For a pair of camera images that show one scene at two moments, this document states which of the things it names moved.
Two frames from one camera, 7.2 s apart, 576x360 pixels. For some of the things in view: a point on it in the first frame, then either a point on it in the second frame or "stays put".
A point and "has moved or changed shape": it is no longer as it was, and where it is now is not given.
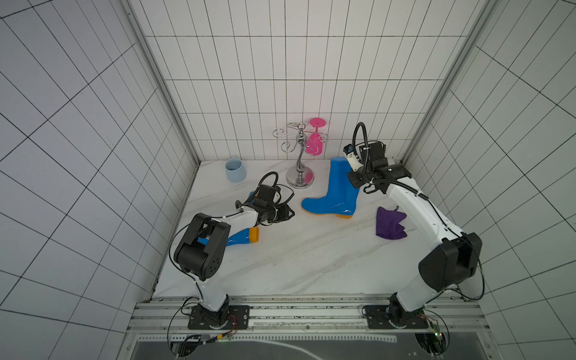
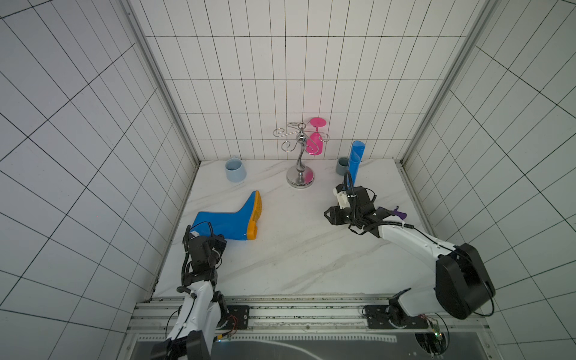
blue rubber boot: (342, 199) has moved or changed shape
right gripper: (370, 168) to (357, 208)
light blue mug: (235, 169) stays put
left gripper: (284, 216) to (218, 240)
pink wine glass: (314, 143) stays put
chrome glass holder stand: (301, 176) stays put
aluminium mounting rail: (311, 314) stays put
